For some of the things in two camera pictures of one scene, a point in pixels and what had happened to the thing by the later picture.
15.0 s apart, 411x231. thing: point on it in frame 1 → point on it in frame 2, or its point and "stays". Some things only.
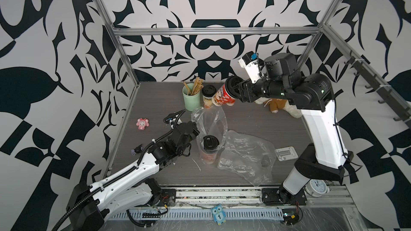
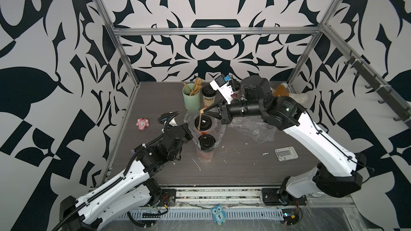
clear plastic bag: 211,123 stays
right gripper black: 246,86 → 223,112
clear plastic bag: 251,157 → 255,128
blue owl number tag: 219,214 stays
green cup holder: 191,101 stays
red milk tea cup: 220,97 → 206,123
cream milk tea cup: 208,91 stays
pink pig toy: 142,123 stays
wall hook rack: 401,110 stays
